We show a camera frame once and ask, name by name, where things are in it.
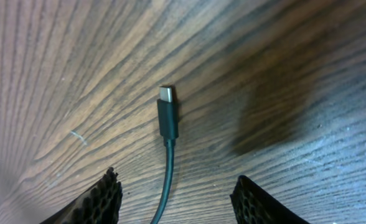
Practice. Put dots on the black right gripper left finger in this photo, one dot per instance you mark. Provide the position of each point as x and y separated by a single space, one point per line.
99 204

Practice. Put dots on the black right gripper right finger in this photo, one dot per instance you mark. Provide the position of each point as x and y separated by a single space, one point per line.
253 205

